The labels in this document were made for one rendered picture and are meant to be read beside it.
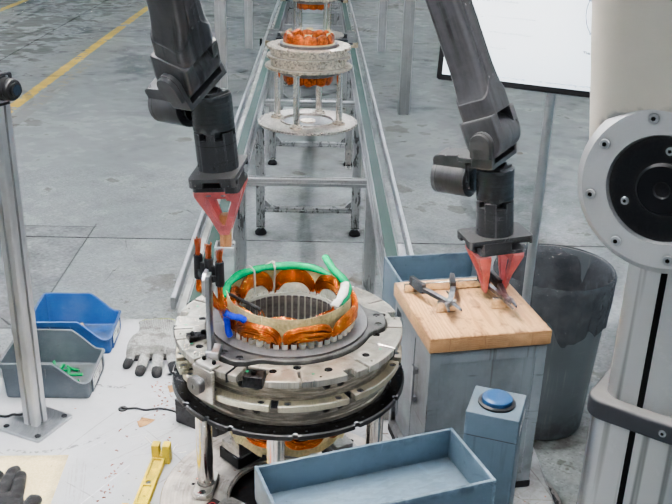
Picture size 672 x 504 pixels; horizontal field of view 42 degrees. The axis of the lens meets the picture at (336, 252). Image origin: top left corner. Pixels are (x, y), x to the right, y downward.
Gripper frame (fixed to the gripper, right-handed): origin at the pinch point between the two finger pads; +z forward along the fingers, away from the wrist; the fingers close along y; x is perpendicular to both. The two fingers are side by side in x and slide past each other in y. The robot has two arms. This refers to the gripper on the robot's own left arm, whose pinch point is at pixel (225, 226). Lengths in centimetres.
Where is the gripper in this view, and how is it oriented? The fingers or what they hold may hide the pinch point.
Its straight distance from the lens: 128.2
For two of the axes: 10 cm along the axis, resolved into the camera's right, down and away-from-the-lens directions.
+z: 0.5, 9.1, 4.2
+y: -0.9, 4.2, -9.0
